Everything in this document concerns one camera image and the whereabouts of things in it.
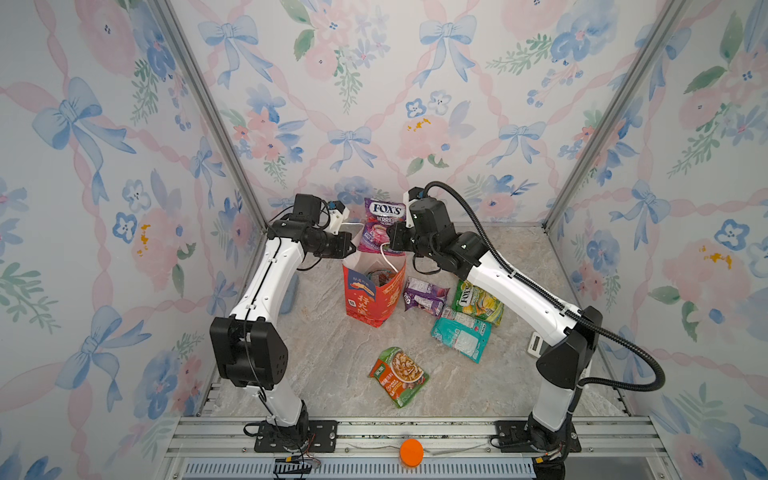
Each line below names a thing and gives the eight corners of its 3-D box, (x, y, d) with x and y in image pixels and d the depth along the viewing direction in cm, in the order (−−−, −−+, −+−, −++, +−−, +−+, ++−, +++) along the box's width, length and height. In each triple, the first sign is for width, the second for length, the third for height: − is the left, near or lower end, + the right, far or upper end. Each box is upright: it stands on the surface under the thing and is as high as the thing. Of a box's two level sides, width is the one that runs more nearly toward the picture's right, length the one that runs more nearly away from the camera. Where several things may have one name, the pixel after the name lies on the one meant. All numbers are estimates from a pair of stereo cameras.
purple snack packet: (399, 309, 98) (400, 303, 95) (406, 282, 105) (407, 276, 102) (443, 318, 96) (444, 313, 93) (447, 291, 103) (449, 284, 100)
